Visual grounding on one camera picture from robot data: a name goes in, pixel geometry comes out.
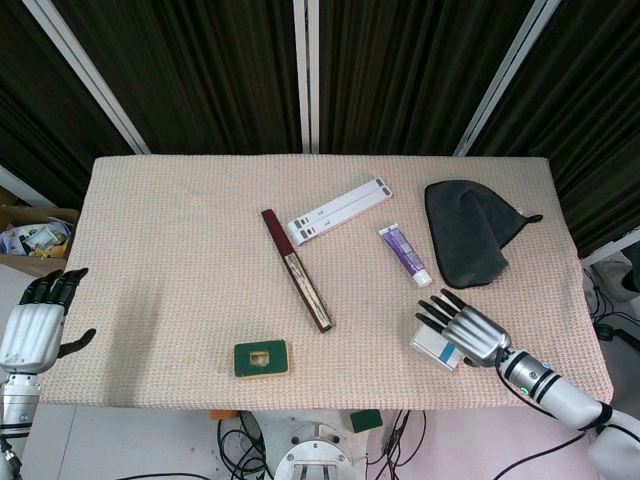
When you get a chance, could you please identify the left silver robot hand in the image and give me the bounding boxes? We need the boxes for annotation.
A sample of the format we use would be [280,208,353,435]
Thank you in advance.
[0,268,97,375]

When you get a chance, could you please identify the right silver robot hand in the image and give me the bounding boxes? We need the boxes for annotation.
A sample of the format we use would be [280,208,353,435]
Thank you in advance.
[414,288,513,369]

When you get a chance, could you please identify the white box with blue stripe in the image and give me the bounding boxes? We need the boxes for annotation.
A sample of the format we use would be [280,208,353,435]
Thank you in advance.
[409,322,467,373]

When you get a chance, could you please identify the round silver robot base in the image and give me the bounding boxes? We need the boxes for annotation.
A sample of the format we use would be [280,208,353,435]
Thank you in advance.
[273,422,367,480]

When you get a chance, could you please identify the cardboard box with clutter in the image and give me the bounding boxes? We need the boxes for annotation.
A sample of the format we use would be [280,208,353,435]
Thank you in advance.
[0,185,81,274]

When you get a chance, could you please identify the dark red folding fan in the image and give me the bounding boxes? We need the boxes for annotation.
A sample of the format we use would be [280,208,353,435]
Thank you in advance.
[260,208,335,334]

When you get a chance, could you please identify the dark grey folded cloth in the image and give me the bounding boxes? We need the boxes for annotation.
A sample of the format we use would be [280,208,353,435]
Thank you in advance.
[423,179,544,290]

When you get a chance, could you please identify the purple tube of cream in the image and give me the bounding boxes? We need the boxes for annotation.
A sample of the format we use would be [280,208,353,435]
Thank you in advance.
[378,225,433,288]

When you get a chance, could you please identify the small green sponge on floor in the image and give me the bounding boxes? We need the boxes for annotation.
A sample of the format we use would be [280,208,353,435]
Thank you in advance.
[349,409,384,434]

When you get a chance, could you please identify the beige woven tablecloth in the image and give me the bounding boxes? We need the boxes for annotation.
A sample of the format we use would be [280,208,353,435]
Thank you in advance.
[38,153,615,412]

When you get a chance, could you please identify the white folding laptop stand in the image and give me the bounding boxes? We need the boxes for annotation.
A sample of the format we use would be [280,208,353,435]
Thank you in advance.
[286,178,394,247]

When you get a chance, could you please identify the green and yellow sponge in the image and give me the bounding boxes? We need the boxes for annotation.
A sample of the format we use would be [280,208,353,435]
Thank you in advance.
[233,339,292,380]

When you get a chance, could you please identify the black cables on floor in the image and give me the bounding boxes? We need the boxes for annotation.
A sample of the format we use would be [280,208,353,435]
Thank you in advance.
[115,409,281,480]

